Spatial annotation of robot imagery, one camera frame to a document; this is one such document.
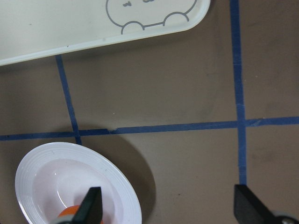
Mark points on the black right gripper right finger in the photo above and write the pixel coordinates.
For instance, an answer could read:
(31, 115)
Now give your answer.
(248, 209)

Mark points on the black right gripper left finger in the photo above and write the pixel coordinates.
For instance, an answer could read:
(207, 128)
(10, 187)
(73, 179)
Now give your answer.
(94, 197)

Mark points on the orange fruit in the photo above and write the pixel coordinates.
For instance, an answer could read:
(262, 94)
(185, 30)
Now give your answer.
(69, 211)

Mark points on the cream bear tray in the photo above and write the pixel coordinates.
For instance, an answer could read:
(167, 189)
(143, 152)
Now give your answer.
(32, 29)

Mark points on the white round plate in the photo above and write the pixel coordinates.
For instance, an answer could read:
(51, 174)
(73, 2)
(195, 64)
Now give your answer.
(58, 175)

